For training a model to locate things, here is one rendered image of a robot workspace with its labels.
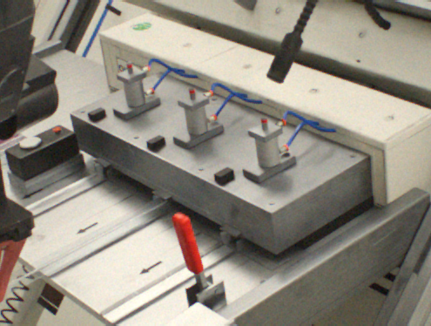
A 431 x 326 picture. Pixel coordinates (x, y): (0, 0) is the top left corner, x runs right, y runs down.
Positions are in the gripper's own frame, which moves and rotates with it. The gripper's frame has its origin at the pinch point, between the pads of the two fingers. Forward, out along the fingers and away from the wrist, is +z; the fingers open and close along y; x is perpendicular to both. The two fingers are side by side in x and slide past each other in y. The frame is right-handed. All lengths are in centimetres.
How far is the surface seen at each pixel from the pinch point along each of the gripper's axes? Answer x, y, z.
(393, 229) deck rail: -32.9, -21.6, -2.0
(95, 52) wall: -164, 231, 75
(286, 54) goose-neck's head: -24.7, -15.7, -21.0
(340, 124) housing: -33.9, -13.4, -10.5
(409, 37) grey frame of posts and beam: -45.3, -12.7, -16.5
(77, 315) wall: -112, 178, 140
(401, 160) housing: -36.1, -19.6, -7.7
